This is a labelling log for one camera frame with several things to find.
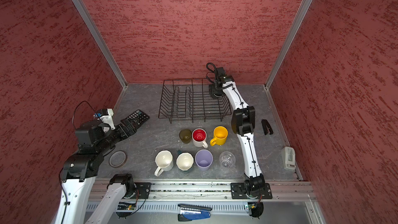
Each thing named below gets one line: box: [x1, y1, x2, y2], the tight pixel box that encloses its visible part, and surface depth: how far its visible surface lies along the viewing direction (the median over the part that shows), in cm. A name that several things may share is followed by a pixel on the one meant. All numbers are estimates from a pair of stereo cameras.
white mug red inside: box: [191, 128, 209, 149], surface depth 89 cm
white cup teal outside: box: [176, 152, 194, 172], surface depth 77 cm
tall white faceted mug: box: [154, 150, 174, 177], surface depth 77 cm
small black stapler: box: [261, 119, 274, 136], surface depth 97 cm
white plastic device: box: [280, 146, 296, 172], surface depth 84 cm
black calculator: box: [120, 109, 150, 127], surface depth 102 cm
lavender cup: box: [194, 148, 214, 172], surface depth 76 cm
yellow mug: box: [209, 125, 229, 147], surface depth 88 cm
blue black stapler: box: [177, 203, 212, 222], surface depth 68 cm
